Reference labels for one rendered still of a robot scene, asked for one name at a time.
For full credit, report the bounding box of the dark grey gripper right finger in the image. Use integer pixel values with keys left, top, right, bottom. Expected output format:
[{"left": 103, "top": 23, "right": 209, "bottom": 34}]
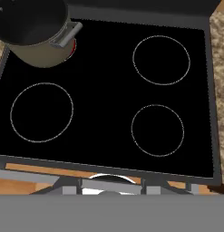
[{"left": 141, "top": 177, "right": 190, "bottom": 196}]

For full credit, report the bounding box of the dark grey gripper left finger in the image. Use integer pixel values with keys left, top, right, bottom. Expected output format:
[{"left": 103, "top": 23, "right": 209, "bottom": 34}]
[{"left": 31, "top": 177, "right": 83, "bottom": 196}]

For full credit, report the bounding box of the white round object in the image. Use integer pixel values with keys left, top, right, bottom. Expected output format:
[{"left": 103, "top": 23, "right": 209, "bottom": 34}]
[{"left": 82, "top": 173, "right": 137, "bottom": 196}]

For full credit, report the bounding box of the black glass hob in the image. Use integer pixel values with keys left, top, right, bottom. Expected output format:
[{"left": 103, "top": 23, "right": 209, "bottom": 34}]
[{"left": 0, "top": 0, "right": 224, "bottom": 186}]

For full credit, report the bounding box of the olive pot with grey handle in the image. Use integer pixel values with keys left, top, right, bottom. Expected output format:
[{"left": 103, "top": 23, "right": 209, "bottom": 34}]
[{"left": 0, "top": 0, "right": 84, "bottom": 69}]

